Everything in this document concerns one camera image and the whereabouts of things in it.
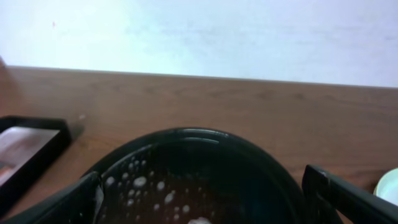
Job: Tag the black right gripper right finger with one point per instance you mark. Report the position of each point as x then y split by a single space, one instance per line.
328 195

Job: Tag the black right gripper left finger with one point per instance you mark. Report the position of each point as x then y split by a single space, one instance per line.
78 203

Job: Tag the mint green plate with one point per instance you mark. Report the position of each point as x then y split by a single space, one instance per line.
387 187

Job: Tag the black rectangular soapy water tray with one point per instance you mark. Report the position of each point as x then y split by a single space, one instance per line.
28 147

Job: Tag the round black serving tray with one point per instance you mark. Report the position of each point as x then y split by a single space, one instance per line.
196 175

